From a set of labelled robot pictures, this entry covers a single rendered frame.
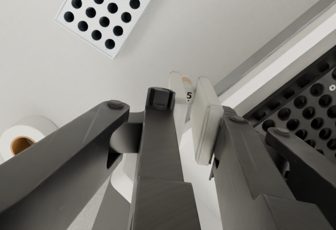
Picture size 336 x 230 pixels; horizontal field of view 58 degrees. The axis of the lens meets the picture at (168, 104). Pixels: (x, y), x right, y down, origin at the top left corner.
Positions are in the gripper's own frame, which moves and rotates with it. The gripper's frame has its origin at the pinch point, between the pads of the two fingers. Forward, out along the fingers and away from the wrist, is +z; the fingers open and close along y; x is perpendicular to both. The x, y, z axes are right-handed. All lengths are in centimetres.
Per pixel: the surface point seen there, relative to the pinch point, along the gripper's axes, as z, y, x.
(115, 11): 24.3, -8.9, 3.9
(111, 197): 78, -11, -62
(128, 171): 8.7, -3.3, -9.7
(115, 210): 70, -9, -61
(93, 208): 101, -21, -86
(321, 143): 10.6, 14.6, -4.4
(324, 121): 10.6, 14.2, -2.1
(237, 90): 11.3, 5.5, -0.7
